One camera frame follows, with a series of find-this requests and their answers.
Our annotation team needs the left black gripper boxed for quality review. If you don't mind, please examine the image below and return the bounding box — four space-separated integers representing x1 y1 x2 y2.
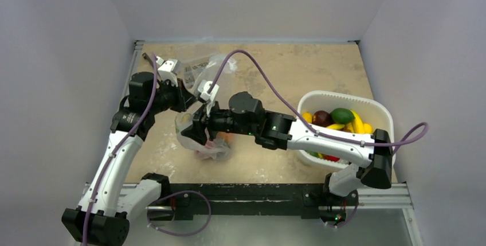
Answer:
148 76 198 115

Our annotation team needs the clear plastic bag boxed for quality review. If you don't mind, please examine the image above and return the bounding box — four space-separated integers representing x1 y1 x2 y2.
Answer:
175 53 237 161

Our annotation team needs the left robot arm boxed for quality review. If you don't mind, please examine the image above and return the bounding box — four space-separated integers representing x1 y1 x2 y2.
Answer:
61 72 196 245

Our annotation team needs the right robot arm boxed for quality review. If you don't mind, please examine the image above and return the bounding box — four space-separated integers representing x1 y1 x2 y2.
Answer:
181 92 393 204

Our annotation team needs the orange fake fruit in bag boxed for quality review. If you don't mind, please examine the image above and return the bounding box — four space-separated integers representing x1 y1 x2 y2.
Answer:
218 132 233 145

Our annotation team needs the yellow fake lemon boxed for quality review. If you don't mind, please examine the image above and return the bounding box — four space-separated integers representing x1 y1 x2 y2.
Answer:
302 112 313 124

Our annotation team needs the dark red fake fruit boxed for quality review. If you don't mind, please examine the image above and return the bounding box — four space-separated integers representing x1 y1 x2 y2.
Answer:
312 110 334 127

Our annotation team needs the dark green fake avocado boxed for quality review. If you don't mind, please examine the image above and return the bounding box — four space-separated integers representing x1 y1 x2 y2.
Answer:
330 108 355 125

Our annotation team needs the yellow fake banana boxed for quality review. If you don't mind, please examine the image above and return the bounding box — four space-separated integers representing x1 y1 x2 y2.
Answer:
327 110 367 134

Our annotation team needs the clear plastic screw box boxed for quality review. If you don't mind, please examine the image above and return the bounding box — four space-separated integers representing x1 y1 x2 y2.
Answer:
175 44 219 89

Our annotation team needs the black metal T-wrench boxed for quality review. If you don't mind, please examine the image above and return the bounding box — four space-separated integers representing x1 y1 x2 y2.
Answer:
142 53 153 65

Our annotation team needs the red apple in basket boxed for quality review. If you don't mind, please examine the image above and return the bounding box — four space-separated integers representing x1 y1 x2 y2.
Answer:
323 155 340 162

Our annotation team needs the white plastic basket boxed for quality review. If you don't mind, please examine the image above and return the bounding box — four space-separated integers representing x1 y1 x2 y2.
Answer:
294 90 395 171

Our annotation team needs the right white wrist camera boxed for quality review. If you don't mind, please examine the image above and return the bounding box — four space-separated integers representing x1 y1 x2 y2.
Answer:
196 80 219 103

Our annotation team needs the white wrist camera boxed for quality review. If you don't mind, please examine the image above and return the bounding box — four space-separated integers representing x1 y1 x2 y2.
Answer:
155 56 182 87
196 80 219 103

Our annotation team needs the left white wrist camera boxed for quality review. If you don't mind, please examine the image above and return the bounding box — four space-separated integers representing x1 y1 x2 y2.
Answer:
155 56 182 87

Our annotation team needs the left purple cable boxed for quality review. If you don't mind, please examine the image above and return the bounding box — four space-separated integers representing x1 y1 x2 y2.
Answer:
81 52 159 246

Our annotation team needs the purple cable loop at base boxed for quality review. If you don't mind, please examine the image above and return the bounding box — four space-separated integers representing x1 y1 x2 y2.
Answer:
146 190 213 237

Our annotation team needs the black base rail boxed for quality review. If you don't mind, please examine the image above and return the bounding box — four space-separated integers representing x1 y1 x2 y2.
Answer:
146 182 359 222

